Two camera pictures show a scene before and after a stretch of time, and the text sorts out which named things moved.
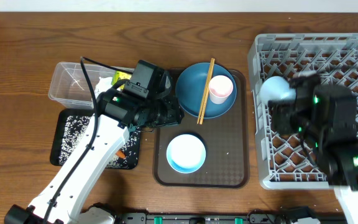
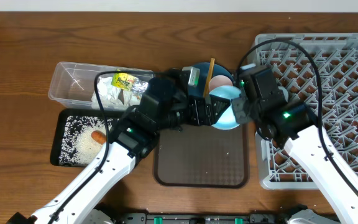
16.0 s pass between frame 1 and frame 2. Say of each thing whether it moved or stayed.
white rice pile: stayed
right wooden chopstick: stayed
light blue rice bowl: moved
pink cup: stayed
